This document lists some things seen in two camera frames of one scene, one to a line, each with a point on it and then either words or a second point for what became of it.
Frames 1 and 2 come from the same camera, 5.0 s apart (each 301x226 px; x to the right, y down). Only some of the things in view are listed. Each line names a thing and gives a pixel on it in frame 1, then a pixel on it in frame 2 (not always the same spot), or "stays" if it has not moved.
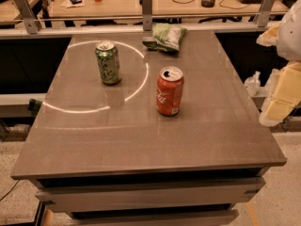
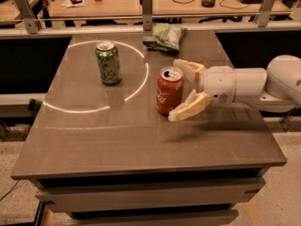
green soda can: [109, 62] stays
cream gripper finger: [270, 37] → [192, 71]
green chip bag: [166, 37] stays
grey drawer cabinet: [200, 198] stays
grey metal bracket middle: [147, 9] stays
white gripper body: [291, 37] → [218, 84]
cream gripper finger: [284, 93] → [196, 104]
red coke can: [169, 90] stays
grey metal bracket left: [32, 26] stays
